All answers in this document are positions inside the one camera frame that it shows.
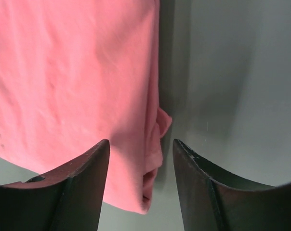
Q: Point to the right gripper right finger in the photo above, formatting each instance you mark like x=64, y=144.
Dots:
x=214, y=199

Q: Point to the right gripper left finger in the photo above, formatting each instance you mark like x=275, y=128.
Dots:
x=67, y=198

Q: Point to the salmon pink t shirt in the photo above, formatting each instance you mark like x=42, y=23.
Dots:
x=74, y=72

